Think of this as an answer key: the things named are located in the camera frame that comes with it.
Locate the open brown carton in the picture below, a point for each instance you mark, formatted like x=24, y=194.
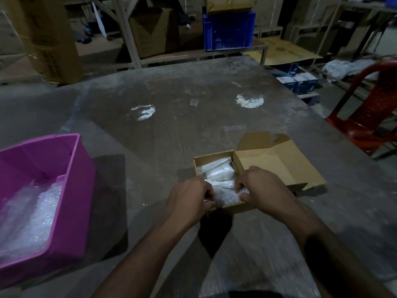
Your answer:
x=152, y=34

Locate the person's left hand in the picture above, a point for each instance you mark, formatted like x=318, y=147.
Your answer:
x=189, y=201

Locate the blue plastic tray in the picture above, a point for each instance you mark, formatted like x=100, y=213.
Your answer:
x=391, y=1

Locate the blue plastic crate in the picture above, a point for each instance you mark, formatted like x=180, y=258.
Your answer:
x=229, y=32

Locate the dark blue product box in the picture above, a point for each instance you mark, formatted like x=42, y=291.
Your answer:
x=287, y=68

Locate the small brown cardboard box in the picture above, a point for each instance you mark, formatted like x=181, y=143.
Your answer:
x=279, y=164

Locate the small dark object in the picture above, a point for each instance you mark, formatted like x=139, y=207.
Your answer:
x=85, y=35

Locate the white paper sheet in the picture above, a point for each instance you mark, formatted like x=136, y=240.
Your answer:
x=99, y=20

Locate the person's left forearm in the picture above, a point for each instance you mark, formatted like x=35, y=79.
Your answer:
x=142, y=263

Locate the pile of bubble wrap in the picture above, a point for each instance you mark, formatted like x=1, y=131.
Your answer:
x=28, y=223

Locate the metal frame table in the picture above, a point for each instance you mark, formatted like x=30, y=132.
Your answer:
x=356, y=6

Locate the clear bubble wrap sheet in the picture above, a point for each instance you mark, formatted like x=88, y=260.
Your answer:
x=214, y=163
x=228, y=197

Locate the tall narrow cardboard carton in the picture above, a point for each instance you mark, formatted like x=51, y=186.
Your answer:
x=52, y=43

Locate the white plastic bag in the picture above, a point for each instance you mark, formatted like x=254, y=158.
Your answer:
x=344, y=69

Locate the flat cardboard sheet with tape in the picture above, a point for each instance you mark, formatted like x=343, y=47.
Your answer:
x=229, y=3

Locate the red plastic chair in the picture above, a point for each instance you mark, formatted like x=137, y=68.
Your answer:
x=372, y=121

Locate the pink plastic bin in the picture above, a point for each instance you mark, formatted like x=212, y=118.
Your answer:
x=77, y=198

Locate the grey metal storage rack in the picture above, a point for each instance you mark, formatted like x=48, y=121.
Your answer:
x=128, y=34

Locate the flattened printed cardboard sheet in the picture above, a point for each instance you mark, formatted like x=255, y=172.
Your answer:
x=282, y=52

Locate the person's right hand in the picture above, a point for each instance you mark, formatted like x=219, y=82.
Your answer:
x=270, y=192

